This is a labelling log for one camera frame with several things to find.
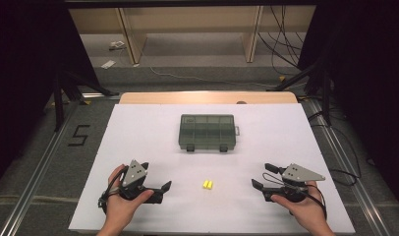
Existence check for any hanging black cable bundle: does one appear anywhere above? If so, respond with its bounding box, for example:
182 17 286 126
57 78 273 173
256 5 308 69

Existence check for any person's right hand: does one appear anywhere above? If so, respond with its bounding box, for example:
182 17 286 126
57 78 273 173
270 184 330 234

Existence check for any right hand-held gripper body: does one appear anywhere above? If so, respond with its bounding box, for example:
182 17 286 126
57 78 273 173
261 162 326 204

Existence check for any black tripod stand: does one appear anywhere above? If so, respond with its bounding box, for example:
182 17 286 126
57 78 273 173
265 58 333 128
52 69 121 133

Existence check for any dark curtain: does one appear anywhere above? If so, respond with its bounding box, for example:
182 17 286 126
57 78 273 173
0 0 101 193
298 0 399 206

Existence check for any beige wooden desk frame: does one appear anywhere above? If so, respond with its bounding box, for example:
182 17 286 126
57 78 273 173
69 5 316 66

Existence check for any light wooden table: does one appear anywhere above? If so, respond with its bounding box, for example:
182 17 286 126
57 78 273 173
118 91 299 105

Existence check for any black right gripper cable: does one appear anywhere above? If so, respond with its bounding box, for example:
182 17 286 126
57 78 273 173
261 172 328 221

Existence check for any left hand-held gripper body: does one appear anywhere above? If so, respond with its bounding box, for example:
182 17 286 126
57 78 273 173
118 159 165 205

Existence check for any grey transparent compartment box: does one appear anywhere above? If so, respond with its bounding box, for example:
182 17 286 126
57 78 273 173
178 113 241 153

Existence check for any small white device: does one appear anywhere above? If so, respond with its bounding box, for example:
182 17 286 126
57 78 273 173
108 40 127 51

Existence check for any metal floor rail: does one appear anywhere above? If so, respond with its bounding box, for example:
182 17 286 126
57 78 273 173
0 92 122 236
305 97 392 236

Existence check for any person's left hand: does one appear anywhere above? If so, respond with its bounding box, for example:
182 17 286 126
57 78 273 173
102 163 155 232

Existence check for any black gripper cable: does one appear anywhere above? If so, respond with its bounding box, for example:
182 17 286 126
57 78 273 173
261 172 328 221
97 165 130 214

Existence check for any black floor cable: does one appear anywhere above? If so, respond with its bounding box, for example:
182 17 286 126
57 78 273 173
309 110 363 187

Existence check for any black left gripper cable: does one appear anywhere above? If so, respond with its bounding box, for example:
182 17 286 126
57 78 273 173
97 165 130 214

